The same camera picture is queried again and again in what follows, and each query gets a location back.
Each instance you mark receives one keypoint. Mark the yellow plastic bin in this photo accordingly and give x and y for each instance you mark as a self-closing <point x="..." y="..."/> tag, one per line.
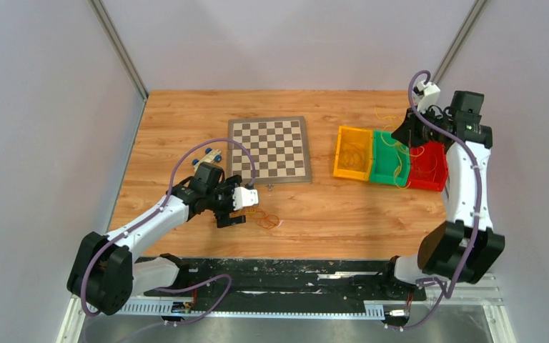
<point x="354" y="153"/>

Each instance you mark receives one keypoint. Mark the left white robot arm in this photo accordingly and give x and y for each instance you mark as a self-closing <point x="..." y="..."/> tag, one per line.
<point x="106" y="271"/>

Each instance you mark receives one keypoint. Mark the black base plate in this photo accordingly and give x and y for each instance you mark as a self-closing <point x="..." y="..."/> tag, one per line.
<point x="311" y="286"/>

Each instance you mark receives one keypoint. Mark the white toy car chassis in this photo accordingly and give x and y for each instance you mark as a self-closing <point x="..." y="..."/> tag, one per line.
<point x="211" y="156"/>

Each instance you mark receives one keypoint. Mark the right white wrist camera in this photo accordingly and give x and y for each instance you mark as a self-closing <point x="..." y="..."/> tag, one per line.
<point x="424" y="95"/>

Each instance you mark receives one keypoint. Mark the wooden chessboard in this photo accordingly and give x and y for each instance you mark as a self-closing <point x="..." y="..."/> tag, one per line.
<point x="278" y="147"/>

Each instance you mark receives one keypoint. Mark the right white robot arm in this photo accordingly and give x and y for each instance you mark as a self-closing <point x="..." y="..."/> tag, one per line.
<point x="464" y="246"/>

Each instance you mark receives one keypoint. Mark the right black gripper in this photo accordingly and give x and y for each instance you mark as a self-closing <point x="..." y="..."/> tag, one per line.
<point x="406" y="133"/>

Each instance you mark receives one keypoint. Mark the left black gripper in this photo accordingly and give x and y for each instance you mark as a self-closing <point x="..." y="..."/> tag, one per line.
<point x="223" y="218"/>

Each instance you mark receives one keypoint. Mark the green plastic bin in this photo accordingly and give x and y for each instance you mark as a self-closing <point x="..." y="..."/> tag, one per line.
<point x="390" y="161"/>

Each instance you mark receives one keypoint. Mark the red plastic bin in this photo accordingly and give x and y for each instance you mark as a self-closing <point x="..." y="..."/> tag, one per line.
<point x="428" y="167"/>

